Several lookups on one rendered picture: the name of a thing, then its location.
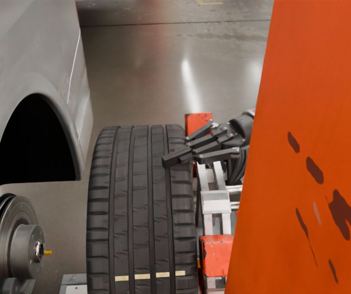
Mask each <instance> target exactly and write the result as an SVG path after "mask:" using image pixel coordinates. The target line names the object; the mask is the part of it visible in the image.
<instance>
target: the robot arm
mask: <svg viewBox="0 0 351 294"><path fill-rule="evenodd" d="M255 110H256V107H253V108H250V109H248V110H245V111H244V112H243V113H242V114H241V115H240V116H238V117H235V118H232V119H231V120H229V122H227V123H220V124H216V123H214V120H213V119H209V120H208V122H207V124H205V125H204V126H202V127H201V128H199V129H197V130H196V131H195V132H193V133H191V134H190V135H188V136H187V137H186V138H185V145H184V146H181V147H179V148H176V149H175V150H174V151H173V152H171V153H169V154H167V155H164V156H162V165H163V167H164V169H167V168H169V167H172V166H174V165H176V164H179V163H180V164H184V163H187V162H189V161H191V160H195V161H197V162H198V164H199V165H203V164H207V163H213V162H218V161H222V160H227V159H235V160H238V159H239V156H240V152H241V151H240V149H241V148H242V147H245V146H247V145H249V144H250V140H251V133H252V127H253V120H254V116H255ZM214 129H216V130H215V131H213V130H214ZM210 131H211V134H209V135H208V133H209V132H210Z"/></svg>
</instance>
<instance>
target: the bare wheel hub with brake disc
mask: <svg viewBox="0 0 351 294"><path fill-rule="evenodd" d="M36 240H42V241H43V242H44V248H45V238H44V233H43V230H42V228H41V227H40V226H39V224H38V221H37V216H36V212H35V210H34V207H33V205H32V203H31V202H30V200H29V199H28V198H26V197H25V196H22V195H20V196H10V197H8V198H6V199H4V200H3V201H2V202H1V204H0V289H1V286H2V283H3V280H4V278H17V279H18V280H19V282H20V290H19V291H20V292H25V294H31V293H32V290H33V287H34V283H35V280H36V278H37V277H38V276H39V275H40V273H41V270H42V268H43V264H44V258H43V260H42V261H41V262H40V263H35V261H34V258H33V249H34V244H35V242H36ZM44 257H45V255H44Z"/></svg>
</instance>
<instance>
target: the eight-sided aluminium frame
mask: <svg viewBox="0 0 351 294"><path fill-rule="evenodd" d="M193 162H195V167H196V174H197V182H198V186H199V194H200V196H199V198H200V210H201V218H202V224H203V236H209V235H213V226H212V218H220V234H221V235H231V222H230V214H231V206H230V197H229V192H228V190H227V188H226V185H225V180H224V176H223V171H222V168H221V163H220V161H218V162H213V163H210V164H211V169H212V170H213V175H214V181H215V188H216V190H214V191H209V188H208V182H207V176H206V170H205V167H206V164H201V165H200V164H198V162H197V161H195V160H191V161H190V168H191V175H192V182H193ZM193 199H194V204H196V200H197V187H193ZM202 273H203V271H202ZM226 280H227V276H223V279H215V277H209V278H207V277H205V276H204V273H203V281H204V294H224V291H225V284H226Z"/></svg>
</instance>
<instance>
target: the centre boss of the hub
mask: <svg viewBox="0 0 351 294"><path fill-rule="evenodd" d="M44 251H45V248H44V242H43V241H42V240H36V242H35V244H34V249H33V258H34V261H35V263H40V262H41V261H42V260H43V258H44Z"/></svg>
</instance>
